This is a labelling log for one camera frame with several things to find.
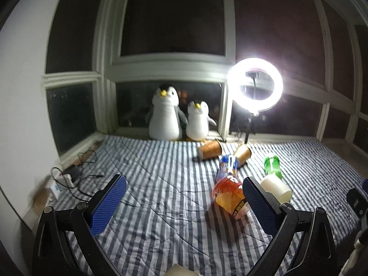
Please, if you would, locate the brown paper cup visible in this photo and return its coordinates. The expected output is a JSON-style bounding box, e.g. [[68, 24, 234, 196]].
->
[[197, 140, 222, 160], [233, 144, 252, 167]]

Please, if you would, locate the white paper cup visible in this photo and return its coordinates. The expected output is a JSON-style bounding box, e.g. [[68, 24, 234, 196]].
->
[[260, 173, 293, 204]]

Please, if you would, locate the green plastic cup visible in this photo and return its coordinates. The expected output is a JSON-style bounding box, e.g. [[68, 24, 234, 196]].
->
[[264, 155, 282, 179]]

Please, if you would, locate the orange label plastic cup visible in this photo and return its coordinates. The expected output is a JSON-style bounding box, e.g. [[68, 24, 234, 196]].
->
[[212, 173, 250, 220]]

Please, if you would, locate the white power strip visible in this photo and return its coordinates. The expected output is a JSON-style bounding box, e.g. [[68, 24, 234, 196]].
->
[[46, 167, 75, 200]]

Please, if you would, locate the black power adapter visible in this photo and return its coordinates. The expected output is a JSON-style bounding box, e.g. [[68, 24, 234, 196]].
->
[[64, 164, 81, 183]]

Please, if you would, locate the blue label plastic bottle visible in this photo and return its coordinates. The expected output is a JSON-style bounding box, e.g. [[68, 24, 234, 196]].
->
[[216, 155, 239, 182]]

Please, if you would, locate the striped blue white quilt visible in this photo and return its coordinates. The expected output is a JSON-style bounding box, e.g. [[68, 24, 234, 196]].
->
[[52, 136, 363, 275]]

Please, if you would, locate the small plush penguin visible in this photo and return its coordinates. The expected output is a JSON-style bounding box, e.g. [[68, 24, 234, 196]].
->
[[186, 101, 217, 141]]

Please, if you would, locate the large plush penguin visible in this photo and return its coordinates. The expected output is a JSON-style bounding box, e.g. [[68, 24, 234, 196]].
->
[[145, 84, 188, 141]]

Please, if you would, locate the black ring light stand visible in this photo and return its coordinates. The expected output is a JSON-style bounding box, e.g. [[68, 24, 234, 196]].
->
[[230, 71, 259, 143]]

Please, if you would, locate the white ring light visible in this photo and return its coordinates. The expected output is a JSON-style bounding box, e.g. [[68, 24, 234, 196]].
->
[[226, 58, 283, 114]]

